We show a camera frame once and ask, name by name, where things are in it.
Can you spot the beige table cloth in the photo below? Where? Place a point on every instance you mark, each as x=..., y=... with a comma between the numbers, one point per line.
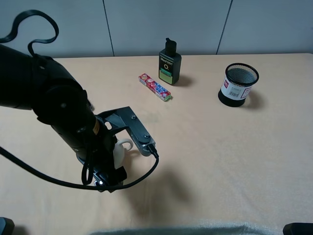
x=249, y=164

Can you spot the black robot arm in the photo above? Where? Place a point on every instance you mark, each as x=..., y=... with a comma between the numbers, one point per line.
x=44, y=86

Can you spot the black object bottom right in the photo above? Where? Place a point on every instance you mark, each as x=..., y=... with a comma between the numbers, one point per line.
x=298, y=229

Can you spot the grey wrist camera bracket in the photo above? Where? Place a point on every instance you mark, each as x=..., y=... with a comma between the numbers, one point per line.
x=125, y=119

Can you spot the cream ceramic teapot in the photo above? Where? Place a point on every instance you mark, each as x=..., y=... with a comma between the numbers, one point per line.
x=120, y=148

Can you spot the dark green pump bottle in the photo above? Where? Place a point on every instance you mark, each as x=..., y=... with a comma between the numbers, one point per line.
x=169, y=63

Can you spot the black object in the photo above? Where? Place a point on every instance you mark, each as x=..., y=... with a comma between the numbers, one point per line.
x=298, y=229
x=6, y=226

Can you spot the black mesh pen holder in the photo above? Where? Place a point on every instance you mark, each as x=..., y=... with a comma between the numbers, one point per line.
x=238, y=82

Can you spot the red toothpaste box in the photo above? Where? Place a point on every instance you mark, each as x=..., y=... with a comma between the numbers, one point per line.
x=155, y=87

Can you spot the black object bottom left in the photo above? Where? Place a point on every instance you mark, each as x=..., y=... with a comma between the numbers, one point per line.
x=6, y=226

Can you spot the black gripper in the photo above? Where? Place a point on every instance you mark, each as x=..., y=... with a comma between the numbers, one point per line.
x=98, y=163

